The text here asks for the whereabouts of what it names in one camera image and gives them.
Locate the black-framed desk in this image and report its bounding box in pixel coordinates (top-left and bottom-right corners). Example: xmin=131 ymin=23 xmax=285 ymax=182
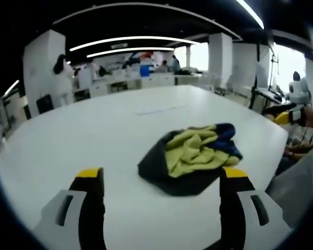
xmin=249 ymin=86 xmax=286 ymax=109

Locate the yellow-green black blue garment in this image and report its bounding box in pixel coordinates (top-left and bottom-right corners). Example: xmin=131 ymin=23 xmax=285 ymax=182
xmin=137 ymin=122 xmax=244 ymax=197

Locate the person's grey clothing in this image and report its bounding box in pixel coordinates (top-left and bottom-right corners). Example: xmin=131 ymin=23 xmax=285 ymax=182
xmin=265 ymin=148 xmax=313 ymax=230

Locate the row of white cabinets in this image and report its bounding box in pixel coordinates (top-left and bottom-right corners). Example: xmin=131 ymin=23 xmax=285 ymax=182
xmin=89 ymin=73 xmax=202 ymax=97

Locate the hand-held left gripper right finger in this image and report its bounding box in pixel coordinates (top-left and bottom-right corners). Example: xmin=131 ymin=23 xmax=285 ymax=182
xmin=218 ymin=166 xmax=293 ymax=250

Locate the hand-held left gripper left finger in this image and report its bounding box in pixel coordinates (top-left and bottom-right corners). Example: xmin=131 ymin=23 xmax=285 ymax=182
xmin=33 ymin=167 xmax=107 ymax=250

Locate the thin metal stand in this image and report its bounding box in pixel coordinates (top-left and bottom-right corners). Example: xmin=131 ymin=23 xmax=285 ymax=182
xmin=269 ymin=46 xmax=281 ymax=91

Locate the long ceiling light strip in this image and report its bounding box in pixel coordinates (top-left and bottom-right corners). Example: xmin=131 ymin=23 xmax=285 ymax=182
xmin=86 ymin=46 xmax=176 ymax=59
xmin=236 ymin=0 xmax=265 ymax=30
xmin=69 ymin=36 xmax=202 ymax=52

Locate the black chair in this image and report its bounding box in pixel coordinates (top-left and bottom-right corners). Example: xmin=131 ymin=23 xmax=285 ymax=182
xmin=36 ymin=94 xmax=54 ymax=115

